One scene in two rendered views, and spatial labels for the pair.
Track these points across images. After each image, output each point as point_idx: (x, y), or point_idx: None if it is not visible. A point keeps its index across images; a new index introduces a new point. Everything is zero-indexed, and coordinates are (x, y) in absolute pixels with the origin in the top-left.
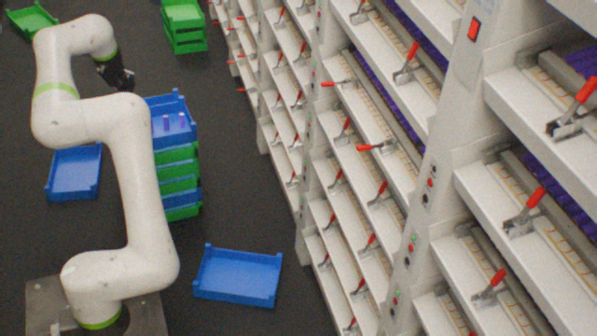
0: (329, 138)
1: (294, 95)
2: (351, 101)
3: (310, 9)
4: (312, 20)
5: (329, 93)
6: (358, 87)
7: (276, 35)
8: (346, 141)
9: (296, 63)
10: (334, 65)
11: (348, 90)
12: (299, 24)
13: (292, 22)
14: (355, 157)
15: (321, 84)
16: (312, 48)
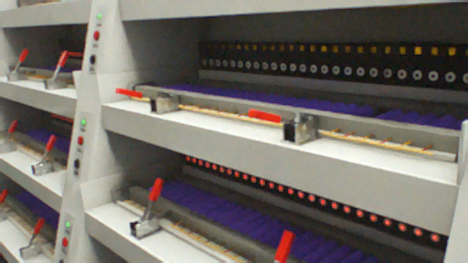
0: (119, 231)
1: (26, 240)
2: (177, 118)
3: (66, 85)
4: (72, 89)
5: (110, 171)
6: (182, 110)
7: (0, 157)
8: (155, 226)
9: (37, 166)
10: (125, 104)
11: (165, 111)
12: (50, 96)
13: (26, 145)
14: (182, 244)
15: (118, 89)
16: (79, 102)
